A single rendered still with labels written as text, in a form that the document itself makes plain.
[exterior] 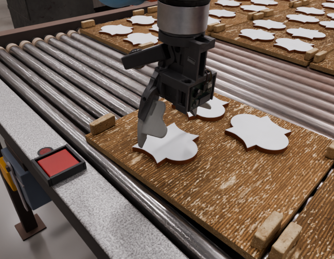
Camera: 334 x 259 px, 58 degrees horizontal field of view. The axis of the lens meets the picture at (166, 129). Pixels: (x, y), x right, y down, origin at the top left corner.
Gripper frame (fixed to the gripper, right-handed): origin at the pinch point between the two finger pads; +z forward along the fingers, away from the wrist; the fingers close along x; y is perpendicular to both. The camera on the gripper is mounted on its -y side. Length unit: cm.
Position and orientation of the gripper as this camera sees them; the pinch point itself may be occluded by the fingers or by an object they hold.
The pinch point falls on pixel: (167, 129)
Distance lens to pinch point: 58.9
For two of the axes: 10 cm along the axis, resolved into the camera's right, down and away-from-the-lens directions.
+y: 7.1, 4.4, -5.4
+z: -0.4, 8.0, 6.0
